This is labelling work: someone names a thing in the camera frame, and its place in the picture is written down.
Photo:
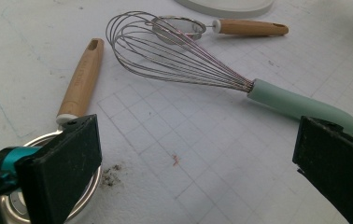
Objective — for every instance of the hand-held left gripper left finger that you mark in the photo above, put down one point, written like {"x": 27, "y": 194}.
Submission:
{"x": 65, "y": 168}

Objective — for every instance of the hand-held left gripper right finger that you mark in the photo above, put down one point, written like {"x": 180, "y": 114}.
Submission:
{"x": 339, "y": 161}

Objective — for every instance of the white round stand base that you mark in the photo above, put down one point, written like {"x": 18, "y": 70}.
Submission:
{"x": 227, "y": 7}

